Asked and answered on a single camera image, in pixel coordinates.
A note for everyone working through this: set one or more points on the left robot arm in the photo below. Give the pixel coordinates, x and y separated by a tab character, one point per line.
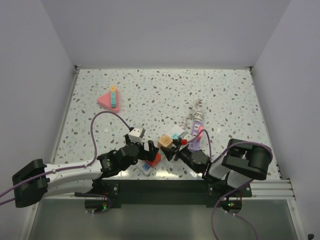
32	182

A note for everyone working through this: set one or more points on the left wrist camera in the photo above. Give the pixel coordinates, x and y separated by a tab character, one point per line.
136	134

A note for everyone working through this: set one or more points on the red cube plug adapter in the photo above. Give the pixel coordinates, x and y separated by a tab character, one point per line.
156	161

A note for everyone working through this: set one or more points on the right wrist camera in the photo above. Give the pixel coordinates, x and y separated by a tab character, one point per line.
185	138

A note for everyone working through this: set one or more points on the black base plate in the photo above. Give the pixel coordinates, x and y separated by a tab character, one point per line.
107	193

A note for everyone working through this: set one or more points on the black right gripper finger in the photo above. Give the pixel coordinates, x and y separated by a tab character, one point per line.
177	142
169	152

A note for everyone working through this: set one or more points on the pink square plug adapter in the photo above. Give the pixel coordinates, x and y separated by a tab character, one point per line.
199	136

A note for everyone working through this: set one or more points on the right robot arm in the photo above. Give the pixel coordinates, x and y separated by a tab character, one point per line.
239	164

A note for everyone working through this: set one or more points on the aluminium frame rail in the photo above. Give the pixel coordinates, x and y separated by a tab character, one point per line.
272	190

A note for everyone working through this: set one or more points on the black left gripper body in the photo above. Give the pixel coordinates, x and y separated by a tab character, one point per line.
143	154

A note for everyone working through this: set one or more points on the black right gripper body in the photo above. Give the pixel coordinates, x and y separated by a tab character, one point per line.
185	154

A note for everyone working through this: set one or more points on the tan cube plug adapter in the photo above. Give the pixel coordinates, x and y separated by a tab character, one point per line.
165	141

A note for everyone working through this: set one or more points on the pink triangular power strip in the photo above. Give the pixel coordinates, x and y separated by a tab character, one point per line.
111	100

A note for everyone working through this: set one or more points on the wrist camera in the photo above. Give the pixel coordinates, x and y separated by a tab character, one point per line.
136	134
185	138

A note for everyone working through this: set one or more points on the purple power strip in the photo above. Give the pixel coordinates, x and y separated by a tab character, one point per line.
195	145

